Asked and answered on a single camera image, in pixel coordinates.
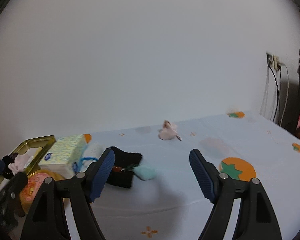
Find wall power socket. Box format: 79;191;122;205
266;53;281;72

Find pink tissue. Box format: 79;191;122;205
158;120;182;141

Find gold rectangular tin box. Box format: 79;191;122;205
0;135;56;191

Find black fuzzy cloth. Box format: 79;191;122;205
106;146;142;189

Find mint green soft item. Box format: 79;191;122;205
133;165;156;181

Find persimmon print tablecloth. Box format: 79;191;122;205
92;112;300;239

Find pink cloth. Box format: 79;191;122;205
8;154;33;176

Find yellow dotted tissue pack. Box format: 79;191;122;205
39;134;91;179

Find wall cables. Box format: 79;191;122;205
259;63;291;127

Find white sock blue band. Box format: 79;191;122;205
79;142;107;171

